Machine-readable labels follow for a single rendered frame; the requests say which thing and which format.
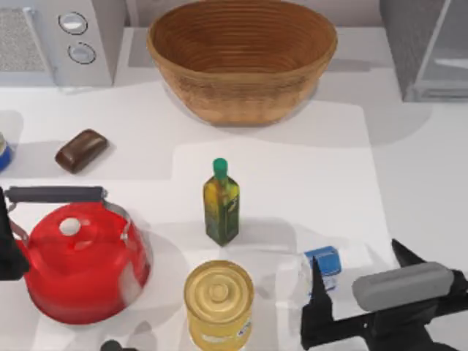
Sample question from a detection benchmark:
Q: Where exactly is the pale grey rounded box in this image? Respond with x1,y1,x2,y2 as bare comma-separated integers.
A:
351,261,455,312

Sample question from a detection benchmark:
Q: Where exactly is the clear bottle with blue label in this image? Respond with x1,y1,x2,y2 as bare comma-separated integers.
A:
295,245,343,301

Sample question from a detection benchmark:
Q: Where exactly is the yellow can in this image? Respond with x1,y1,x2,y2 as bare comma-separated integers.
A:
183,260,255,351

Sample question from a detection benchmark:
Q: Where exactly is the green bottle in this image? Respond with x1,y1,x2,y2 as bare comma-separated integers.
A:
203,157,241,247

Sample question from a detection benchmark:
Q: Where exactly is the dark grey rounded object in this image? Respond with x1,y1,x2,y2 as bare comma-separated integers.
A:
99,339,140,351

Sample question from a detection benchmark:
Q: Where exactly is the brown woven basket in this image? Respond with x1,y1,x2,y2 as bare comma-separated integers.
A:
146,0,339,127

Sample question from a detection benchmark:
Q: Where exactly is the red kettle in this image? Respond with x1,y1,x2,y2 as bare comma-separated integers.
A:
6,186,153,325

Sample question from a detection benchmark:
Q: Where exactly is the brown bread loaf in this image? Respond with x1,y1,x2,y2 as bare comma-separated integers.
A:
54,128,110,174

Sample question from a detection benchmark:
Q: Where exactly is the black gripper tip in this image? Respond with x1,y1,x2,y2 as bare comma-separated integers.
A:
0,186,31,282

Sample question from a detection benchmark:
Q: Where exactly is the pale microwave oven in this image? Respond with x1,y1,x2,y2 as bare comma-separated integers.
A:
0,0,127,88

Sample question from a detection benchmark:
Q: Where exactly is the blue can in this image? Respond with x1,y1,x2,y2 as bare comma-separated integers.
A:
0,131,14,173

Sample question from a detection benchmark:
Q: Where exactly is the round microwave knob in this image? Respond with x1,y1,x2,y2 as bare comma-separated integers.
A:
67,41,97,65
58,11,89,36

